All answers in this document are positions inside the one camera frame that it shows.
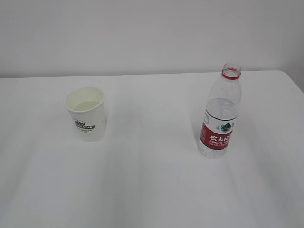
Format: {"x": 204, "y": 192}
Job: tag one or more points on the clear Nongfu Spring water bottle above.
{"x": 221, "y": 112}

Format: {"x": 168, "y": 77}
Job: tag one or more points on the white paper coffee cup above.
{"x": 87, "y": 110}

